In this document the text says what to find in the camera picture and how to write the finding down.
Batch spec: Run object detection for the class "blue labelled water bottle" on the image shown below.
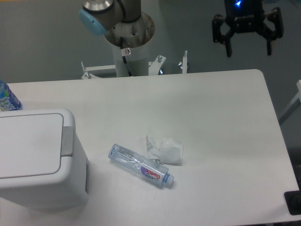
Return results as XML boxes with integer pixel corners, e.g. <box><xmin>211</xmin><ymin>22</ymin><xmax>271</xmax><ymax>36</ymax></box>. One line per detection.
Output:
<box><xmin>0</xmin><ymin>81</ymin><xmax>22</xmax><ymax>112</ymax></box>

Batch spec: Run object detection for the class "white pedestal base frame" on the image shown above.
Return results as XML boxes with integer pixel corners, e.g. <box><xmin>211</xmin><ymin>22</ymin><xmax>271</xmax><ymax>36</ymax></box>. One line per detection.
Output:
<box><xmin>80</xmin><ymin>50</ymin><xmax>190</xmax><ymax>80</ymax></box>

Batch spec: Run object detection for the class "white frame at right edge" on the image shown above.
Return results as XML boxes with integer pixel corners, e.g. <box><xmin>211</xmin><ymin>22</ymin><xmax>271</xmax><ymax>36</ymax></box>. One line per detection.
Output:
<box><xmin>278</xmin><ymin>80</ymin><xmax>301</xmax><ymax>125</ymax></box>

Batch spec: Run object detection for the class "crumpled white paper wrapper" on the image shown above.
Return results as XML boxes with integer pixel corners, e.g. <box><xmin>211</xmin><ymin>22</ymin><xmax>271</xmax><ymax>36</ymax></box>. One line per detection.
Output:
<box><xmin>146</xmin><ymin>135</ymin><xmax>183</xmax><ymax>166</ymax></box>

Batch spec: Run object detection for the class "white trash can lid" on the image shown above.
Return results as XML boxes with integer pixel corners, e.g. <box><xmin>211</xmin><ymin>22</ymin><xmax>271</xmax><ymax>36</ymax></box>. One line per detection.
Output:
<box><xmin>0</xmin><ymin>113</ymin><xmax>63</xmax><ymax>178</ymax></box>

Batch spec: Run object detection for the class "white plastic trash can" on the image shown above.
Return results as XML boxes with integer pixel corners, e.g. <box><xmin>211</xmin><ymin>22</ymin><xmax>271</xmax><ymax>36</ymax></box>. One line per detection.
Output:
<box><xmin>0</xmin><ymin>109</ymin><xmax>89</xmax><ymax>209</ymax></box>

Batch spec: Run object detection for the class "black cable on pedestal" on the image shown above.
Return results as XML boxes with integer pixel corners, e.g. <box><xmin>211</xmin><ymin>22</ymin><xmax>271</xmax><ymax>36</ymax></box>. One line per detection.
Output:
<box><xmin>119</xmin><ymin>36</ymin><xmax>132</xmax><ymax>78</ymax></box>

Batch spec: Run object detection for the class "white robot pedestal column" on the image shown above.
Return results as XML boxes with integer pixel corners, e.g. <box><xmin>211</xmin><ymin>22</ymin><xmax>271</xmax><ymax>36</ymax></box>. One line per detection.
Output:
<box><xmin>103</xmin><ymin>11</ymin><xmax>156</xmax><ymax>78</ymax></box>

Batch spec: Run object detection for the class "grey lid push button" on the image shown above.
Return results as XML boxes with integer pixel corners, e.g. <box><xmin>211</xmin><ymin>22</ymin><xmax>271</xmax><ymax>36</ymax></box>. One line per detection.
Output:
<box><xmin>61</xmin><ymin>127</ymin><xmax>74</xmax><ymax>156</ymax></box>

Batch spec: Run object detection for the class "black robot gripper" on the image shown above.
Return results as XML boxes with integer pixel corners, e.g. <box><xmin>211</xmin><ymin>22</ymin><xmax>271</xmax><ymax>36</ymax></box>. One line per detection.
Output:
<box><xmin>211</xmin><ymin>0</ymin><xmax>285</xmax><ymax>58</ymax></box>

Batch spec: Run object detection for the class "empty clear plastic bottle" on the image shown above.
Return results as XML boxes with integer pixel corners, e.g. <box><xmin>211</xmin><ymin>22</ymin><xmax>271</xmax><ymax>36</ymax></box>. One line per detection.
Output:
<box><xmin>108</xmin><ymin>144</ymin><xmax>174</xmax><ymax>188</ymax></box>

